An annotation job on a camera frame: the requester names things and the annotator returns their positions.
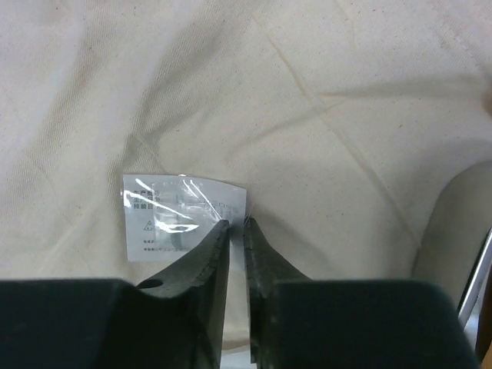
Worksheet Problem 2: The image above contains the small clear needle packet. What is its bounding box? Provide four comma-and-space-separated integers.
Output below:
121, 174, 247, 271

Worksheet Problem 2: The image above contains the stainless steel tray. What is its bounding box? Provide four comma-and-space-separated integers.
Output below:
458, 230, 491, 362

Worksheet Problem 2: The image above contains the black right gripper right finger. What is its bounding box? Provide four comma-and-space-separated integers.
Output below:
244, 219, 479, 368

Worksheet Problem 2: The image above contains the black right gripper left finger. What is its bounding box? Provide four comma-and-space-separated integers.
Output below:
1, 221, 230, 368

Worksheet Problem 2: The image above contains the beige cloth drape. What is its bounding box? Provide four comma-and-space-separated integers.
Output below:
0, 0, 492, 354

